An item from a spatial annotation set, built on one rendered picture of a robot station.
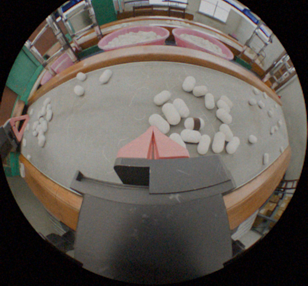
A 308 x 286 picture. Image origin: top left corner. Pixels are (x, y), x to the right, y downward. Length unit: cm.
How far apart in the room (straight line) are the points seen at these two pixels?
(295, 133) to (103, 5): 632
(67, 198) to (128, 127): 21
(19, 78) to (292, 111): 536
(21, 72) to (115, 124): 85
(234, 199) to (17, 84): 106
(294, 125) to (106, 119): 463
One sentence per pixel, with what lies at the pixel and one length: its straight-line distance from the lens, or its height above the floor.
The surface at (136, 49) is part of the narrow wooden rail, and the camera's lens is 26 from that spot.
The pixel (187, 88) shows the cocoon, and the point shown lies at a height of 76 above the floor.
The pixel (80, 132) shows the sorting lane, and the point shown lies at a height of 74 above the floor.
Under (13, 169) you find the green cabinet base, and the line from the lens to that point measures 84.
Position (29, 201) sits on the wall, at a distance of 177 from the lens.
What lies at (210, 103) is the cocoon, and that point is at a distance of 18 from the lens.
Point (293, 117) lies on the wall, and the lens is 456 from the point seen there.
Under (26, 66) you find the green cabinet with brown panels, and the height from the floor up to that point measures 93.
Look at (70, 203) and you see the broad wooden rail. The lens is 23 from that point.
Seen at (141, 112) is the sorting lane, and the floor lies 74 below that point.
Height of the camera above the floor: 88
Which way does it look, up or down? 76 degrees down
